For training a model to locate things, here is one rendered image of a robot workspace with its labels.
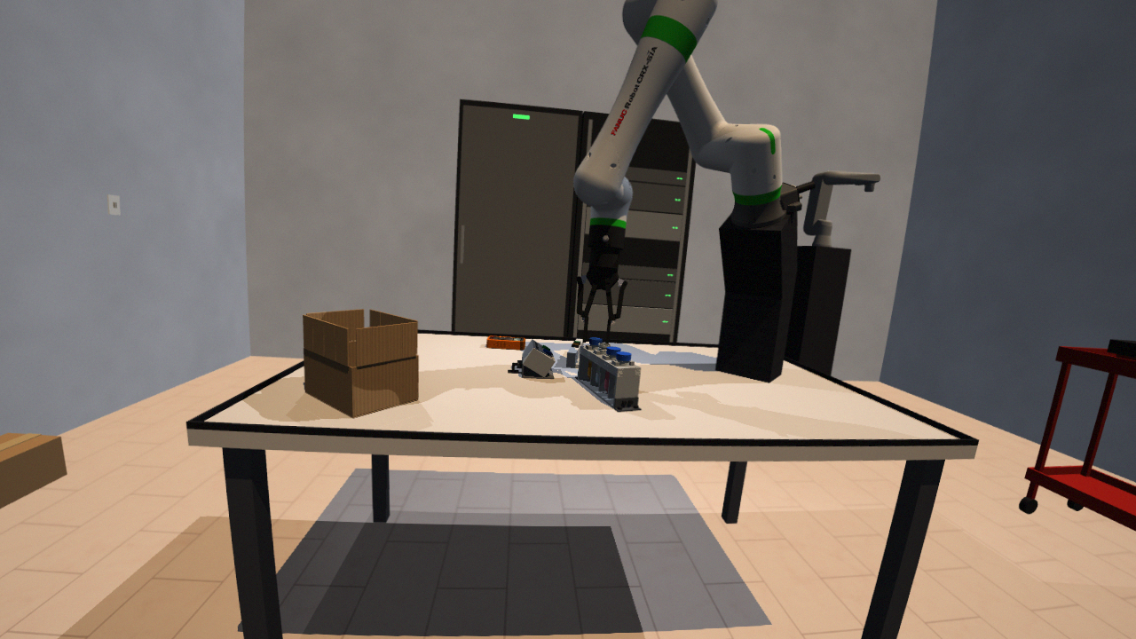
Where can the orange digital multimeter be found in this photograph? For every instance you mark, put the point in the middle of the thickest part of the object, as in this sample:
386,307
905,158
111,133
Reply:
503,342

